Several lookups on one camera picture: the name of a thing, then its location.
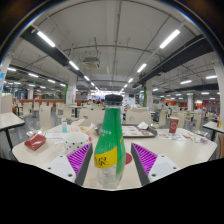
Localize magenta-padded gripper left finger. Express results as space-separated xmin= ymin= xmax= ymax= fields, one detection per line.
xmin=46 ymin=142 xmax=94 ymax=187

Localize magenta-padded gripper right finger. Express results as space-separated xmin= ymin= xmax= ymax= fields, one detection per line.
xmin=130 ymin=142 xmax=183 ymax=187

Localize green drink bottle yellow label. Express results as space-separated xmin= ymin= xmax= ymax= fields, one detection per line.
xmin=93 ymin=93 xmax=127 ymax=190

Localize printed paper flyer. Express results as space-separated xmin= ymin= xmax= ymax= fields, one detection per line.
xmin=157 ymin=131 xmax=188 ymax=142

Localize white printed paper sheet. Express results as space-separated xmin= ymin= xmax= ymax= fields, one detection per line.
xmin=44 ymin=132 xmax=73 ymax=140

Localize small teal bottle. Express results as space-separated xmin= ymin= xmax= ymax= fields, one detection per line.
xmin=61 ymin=119 xmax=68 ymax=134

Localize grey food tray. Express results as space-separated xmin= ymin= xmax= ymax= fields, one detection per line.
xmin=94 ymin=123 xmax=158 ymax=138

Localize red pouch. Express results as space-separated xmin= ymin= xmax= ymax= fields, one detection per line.
xmin=23 ymin=133 xmax=48 ymax=152

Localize red paper cup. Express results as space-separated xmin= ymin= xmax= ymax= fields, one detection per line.
xmin=168 ymin=116 xmax=180 ymax=134

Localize white crumpled napkin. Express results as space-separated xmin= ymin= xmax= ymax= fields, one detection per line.
xmin=136 ymin=121 xmax=150 ymax=130

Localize clear plastic wrapper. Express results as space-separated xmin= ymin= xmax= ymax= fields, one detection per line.
xmin=199 ymin=136 xmax=214 ymax=146

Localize beige cafeteria chairs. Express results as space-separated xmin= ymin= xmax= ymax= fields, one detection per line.
xmin=19 ymin=99 xmax=214 ymax=133

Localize white cafeteria table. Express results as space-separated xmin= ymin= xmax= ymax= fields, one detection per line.
xmin=202 ymin=121 xmax=224 ymax=141
xmin=0 ymin=112 xmax=26 ymax=151

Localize ceiling air conditioner unit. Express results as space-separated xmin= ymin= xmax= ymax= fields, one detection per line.
xmin=82 ymin=56 xmax=101 ymax=70

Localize ceiling tube lights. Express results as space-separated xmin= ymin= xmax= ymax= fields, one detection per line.
xmin=4 ymin=29 xmax=221 ymax=98

